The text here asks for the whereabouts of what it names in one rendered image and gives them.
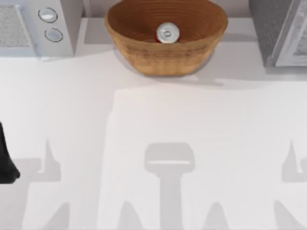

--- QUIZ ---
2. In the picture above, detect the brown woven basket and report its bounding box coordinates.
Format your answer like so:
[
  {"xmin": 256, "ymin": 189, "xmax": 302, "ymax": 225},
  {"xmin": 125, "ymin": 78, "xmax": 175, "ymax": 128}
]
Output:
[{"xmin": 104, "ymin": 0, "xmax": 229, "ymax": 78}]

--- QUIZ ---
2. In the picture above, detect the red and white can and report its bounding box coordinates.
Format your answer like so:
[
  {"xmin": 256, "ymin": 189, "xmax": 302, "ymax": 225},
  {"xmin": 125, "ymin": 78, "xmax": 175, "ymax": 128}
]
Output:
[{"xmin": 155, "ymin": 22, "xmax": 180, "ymax": 44}]

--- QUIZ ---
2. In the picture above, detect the pale microwave oven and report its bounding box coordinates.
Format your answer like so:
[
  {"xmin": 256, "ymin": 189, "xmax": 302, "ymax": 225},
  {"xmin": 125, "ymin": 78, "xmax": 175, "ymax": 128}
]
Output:
[{"xmin": 0, "ymin": 0, "xmax": 84, "ymax": 58}]

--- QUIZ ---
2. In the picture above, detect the round microwave knob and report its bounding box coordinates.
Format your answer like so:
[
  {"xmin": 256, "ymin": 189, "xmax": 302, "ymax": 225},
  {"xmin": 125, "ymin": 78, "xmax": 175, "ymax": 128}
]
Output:
[
  {"xmin": 37, "ymin": 7, "xmax": 59, "ymax": 24},
  {"xmin": 44, "ymin": 27, "xmax": 64, "ymax": 43}
]

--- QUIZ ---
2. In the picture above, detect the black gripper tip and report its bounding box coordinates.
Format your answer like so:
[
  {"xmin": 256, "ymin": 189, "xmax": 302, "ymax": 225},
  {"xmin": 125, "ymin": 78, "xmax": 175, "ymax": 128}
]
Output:
[{"xmin": 0, "ymin": 122, "xmax": 21, "ymax": 185}]

